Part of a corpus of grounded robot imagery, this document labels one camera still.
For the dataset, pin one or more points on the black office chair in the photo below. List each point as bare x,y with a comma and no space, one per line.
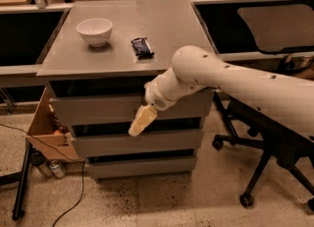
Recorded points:
276,30

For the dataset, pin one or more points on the white ceramic bowl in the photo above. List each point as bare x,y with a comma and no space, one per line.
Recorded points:
95,32

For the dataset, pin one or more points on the dark bottle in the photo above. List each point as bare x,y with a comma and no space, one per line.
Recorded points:
38,160

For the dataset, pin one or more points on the grey top drawer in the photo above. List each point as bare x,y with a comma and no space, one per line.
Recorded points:
105,109

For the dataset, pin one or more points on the black stand leg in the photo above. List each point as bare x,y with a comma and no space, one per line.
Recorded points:
21,179

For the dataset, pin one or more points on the grey drawer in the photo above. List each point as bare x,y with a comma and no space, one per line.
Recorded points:
141,167
126,144
105,109

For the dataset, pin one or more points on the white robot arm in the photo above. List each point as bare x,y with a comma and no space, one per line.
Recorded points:
286,100

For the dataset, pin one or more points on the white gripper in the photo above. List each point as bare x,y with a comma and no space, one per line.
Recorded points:
154,97

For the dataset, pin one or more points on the grey bottom drawer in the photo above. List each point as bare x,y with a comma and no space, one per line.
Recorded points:
141,167

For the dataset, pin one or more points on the silver can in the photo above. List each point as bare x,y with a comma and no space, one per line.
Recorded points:
57,168

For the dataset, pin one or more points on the grey middle drawer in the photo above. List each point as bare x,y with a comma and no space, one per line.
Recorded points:
126,144

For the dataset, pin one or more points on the dark blue snack packet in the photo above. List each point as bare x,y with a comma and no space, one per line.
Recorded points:
142,48

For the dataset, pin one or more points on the grey drawer cabinet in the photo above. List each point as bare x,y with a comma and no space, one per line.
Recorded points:
72,68

